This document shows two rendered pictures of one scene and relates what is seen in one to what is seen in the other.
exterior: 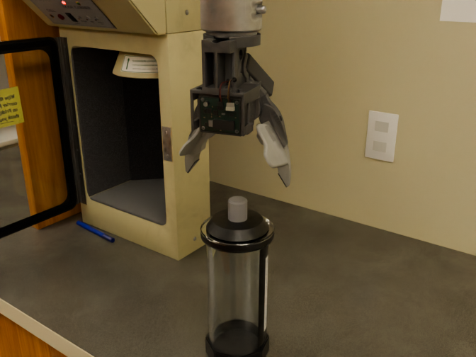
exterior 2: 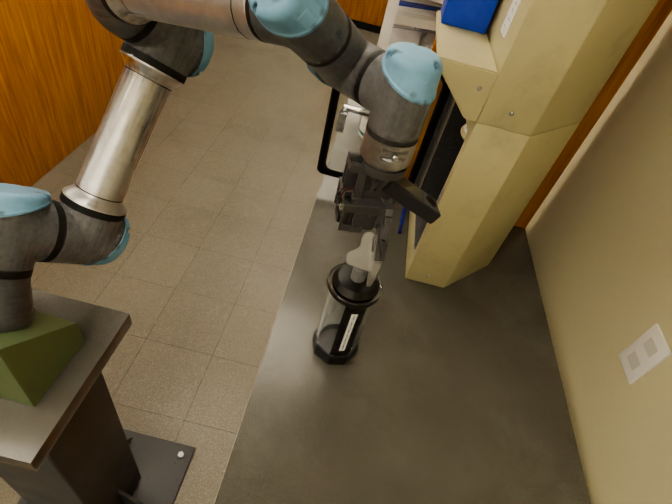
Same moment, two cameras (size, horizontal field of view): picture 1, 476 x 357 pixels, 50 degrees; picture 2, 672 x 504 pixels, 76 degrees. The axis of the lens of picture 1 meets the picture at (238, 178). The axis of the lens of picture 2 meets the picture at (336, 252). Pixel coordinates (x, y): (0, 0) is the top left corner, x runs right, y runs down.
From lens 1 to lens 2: 0.57 m
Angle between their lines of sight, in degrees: 49
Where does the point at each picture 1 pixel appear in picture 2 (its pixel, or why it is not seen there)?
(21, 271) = not seen: hidden behind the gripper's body
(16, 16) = not seen: hidden behind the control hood
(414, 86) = not seen: outside the picture
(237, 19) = (368, 153)
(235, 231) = (338, 281)
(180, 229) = (417, 261)
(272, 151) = (360, 256)
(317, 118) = (622, 286)
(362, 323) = (411, 423)
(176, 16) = (495, 112)
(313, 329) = (383, 388)
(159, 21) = (472, 109)
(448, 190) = (640, 458)
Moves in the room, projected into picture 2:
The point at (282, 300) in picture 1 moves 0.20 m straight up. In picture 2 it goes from (403, 358) to (432, 305)
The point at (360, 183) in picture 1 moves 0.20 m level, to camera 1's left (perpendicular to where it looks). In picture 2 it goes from (599, 370) to (535, 302)
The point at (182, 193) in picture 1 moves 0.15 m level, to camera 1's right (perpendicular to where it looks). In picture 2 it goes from (431, 241) to (468, 285)
